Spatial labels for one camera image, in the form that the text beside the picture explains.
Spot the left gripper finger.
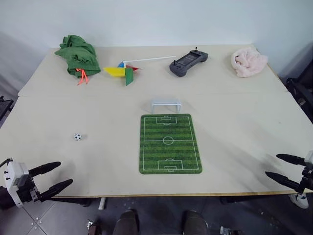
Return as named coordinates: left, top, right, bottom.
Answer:
left=38, top=179, right=74, bottom=200
left=28, top=161, right=62, bottom=178

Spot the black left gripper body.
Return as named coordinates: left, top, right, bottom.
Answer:
left=15, top=174, right=44, bottom=203

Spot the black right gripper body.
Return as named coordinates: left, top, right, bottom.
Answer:
left=294, top=166, right=313, bottom=195

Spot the black metal rack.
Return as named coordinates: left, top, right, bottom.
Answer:
left=0, top=95, right=14, bottom=123

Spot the colourful pinwheel with white stick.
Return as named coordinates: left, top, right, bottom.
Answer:
left=102, top=55, right=177, bottom=87

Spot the grey handheld remote controller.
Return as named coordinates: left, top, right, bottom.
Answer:
left=169, top=46, right=209, bottom=78

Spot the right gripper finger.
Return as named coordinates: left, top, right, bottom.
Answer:
left=265, top=171, right=301, bottom=190
left=275, top=153, right=306, bottom=166

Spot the small grey toy goal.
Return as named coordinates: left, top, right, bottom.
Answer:
left=149, top=98, right=182, bottom=115

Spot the pink fluffy towel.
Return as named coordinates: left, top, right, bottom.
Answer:
left=230, top=46, right=268, bottom=79

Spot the dark rounded shape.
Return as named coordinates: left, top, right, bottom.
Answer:
left=182, top=210, right=209, bottom=235
left=112, top=209, right=139, bottom=235

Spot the small caster wheel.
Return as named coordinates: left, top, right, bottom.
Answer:
left=86, top=218, right=99, bottom=235

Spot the white shoe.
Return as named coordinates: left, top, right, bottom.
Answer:
left=288, top=192, right=310, bottom=210

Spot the green soccer field mat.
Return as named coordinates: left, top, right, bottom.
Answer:
left=139, top=113, right=204, bottom=175

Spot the green drawstring cloth bag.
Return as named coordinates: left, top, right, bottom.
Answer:
left=54, top=34, right=102, bottom=87

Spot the black equipment stand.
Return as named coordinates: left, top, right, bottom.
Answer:
left=285, top=41, right=313, bottom=129

